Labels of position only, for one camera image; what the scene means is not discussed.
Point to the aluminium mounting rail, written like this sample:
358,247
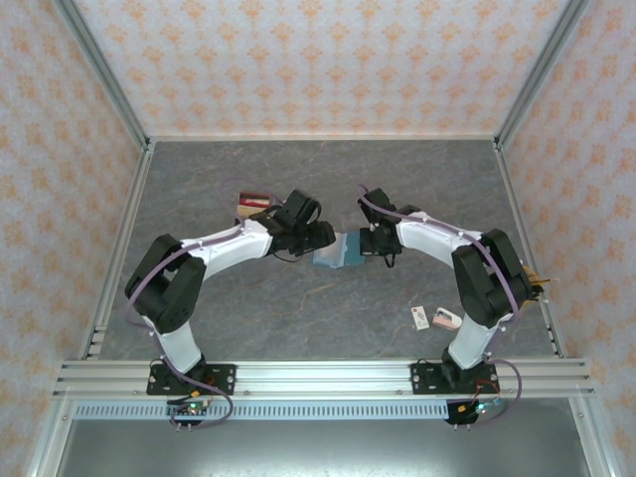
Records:
323,377

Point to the pink stapler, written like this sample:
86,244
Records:
442,319

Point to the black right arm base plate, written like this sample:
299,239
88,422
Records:
425,380

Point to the red card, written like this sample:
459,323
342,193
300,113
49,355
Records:
253,198

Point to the aluminium table edge rail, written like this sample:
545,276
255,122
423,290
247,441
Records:
512,199
119,248

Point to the tan card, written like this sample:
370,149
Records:
247,212

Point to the teal card holder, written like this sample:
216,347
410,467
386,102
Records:
328,258

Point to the orange pencil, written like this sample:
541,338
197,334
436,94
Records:
546,282

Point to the grey metal shelf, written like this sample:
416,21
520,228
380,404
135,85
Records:
323,447

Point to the small white red tag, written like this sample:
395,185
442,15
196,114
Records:
420,318

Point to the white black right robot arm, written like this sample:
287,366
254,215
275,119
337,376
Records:
427,233

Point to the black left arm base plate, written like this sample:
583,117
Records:
223,380

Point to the aluminium frame post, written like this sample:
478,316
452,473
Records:
541,64
591,442
49,442
99,64

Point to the yellow pen cup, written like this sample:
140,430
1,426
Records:
530,274

